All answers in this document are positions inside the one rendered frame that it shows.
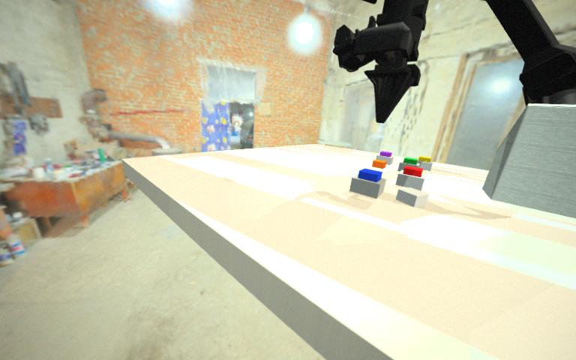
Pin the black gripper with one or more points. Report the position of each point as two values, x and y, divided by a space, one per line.
391 45

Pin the orange block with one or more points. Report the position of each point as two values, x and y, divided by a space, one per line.
379 163

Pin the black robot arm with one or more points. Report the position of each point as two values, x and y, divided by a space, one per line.
549 72

